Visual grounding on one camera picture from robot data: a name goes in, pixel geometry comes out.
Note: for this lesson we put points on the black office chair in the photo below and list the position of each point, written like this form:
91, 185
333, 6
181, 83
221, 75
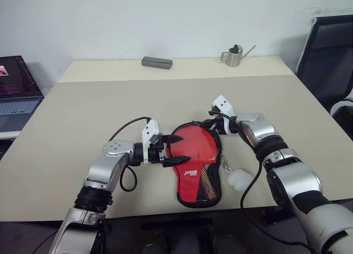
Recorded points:
325, 58

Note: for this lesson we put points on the white rounded chair part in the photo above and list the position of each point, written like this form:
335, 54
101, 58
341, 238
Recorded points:
342, 102

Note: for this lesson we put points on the silver metal watering can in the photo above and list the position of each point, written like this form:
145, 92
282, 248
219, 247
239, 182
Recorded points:
234, 58

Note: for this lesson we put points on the grey rectangular box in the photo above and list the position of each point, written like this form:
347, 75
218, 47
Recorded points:
156, 62

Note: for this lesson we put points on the open dark laptop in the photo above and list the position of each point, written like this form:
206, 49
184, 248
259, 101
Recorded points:
16, 107

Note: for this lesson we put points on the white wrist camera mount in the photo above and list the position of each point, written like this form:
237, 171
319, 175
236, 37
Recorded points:
223, 103
150, 127

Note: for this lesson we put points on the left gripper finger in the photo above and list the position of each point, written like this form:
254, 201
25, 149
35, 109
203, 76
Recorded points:
176, 160
172, 140

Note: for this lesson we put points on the dark rounded shape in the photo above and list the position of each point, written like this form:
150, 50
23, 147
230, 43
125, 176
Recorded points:
226, 243
154, 244

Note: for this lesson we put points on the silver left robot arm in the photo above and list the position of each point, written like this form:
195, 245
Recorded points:
104, 168

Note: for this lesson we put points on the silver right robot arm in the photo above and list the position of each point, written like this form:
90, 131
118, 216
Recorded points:
292, 176

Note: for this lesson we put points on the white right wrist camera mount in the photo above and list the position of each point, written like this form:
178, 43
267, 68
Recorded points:
223, 103

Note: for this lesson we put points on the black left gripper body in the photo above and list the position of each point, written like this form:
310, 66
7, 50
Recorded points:
157, 154

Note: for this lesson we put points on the white side table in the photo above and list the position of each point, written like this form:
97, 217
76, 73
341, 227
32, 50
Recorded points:
8, 134

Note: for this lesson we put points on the red black paddle case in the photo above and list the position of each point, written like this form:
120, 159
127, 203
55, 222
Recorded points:
190, 193

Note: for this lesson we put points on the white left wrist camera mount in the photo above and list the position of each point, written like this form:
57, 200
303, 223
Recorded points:
150, 127

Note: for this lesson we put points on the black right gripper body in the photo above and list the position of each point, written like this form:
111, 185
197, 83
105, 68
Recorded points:
219, 125

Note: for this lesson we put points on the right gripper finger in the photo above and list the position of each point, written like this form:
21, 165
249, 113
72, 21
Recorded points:
213, 129
208, 122

